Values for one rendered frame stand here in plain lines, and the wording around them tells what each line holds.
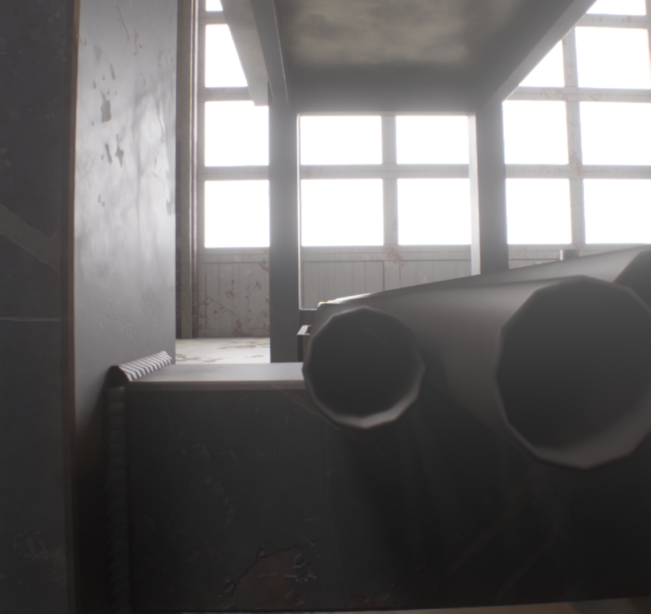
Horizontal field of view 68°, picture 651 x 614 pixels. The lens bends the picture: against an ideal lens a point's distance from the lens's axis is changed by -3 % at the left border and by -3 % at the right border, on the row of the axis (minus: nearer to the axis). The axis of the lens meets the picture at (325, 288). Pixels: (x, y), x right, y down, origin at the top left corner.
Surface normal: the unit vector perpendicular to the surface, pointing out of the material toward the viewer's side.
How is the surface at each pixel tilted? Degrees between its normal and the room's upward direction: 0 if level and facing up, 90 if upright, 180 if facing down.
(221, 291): 90
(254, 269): 90
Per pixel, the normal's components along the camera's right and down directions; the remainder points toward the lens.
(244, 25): 0.01, 1.00
